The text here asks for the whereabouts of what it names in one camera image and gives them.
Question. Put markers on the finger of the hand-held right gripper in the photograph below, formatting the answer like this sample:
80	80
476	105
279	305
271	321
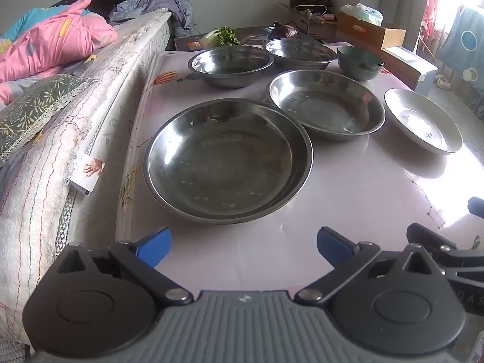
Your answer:
477	206
423	234

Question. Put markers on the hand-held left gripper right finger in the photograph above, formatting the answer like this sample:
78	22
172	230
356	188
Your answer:
334	244

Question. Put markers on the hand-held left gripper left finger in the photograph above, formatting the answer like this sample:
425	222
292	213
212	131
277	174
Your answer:
155	245

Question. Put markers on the shallow white steel plate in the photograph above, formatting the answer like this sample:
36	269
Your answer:
423	121

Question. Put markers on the large steel plate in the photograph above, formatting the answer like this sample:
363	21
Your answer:
227	166

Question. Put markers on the medium steel plate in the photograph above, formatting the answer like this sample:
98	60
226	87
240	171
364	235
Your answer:
325	106

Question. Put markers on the teal ceramic bowl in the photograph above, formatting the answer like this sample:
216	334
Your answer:
359	64

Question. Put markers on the steel bowl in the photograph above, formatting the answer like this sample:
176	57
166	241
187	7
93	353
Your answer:
298	51
230	62

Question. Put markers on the white mattress tag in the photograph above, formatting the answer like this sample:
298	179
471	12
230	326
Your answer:
87	174

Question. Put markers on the large cardboard box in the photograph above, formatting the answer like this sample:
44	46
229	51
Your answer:
408	66

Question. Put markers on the wooden stick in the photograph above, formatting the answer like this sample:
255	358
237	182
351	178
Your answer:
431	52

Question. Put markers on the white quilted mattress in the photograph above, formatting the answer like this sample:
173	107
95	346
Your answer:
94	94

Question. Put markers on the blue hanging towel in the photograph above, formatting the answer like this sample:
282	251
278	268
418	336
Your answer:
465	41

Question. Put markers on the pink floral garment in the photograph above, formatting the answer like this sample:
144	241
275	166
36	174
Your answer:
431	19

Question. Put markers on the long cardboard box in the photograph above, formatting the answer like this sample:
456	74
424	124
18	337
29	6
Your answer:
363	32

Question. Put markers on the open cardboard box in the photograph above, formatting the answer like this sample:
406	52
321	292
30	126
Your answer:
308	26

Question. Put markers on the napa cabbage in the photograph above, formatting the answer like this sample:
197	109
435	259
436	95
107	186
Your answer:
223	37

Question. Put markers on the purple eggplant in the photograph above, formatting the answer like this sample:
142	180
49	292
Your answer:
283	30

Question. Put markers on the white plastic bag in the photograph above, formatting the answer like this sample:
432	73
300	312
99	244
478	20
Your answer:
363	13

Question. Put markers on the pink quilt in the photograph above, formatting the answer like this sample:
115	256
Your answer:
49	41

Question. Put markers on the grey-blue clothes pile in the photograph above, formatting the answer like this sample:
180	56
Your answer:
158	5

